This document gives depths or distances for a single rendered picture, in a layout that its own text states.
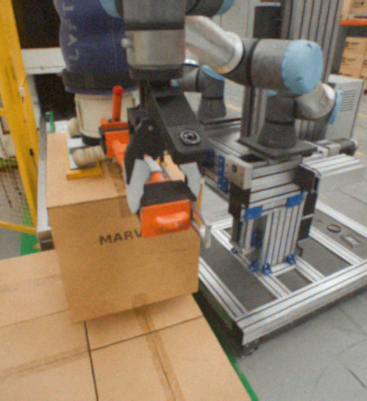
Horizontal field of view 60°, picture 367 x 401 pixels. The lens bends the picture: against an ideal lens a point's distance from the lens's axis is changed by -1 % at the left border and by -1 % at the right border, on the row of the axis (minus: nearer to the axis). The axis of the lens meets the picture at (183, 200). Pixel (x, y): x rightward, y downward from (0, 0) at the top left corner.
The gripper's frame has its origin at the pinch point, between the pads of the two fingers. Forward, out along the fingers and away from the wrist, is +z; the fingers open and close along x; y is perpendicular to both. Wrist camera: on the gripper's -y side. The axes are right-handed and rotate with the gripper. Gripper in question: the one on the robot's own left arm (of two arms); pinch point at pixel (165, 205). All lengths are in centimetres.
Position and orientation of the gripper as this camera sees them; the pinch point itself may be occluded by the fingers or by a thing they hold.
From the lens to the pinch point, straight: 50.1
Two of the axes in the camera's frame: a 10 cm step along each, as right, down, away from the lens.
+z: 0.0, 8.7, 4.9
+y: -3.5, -4.6, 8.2
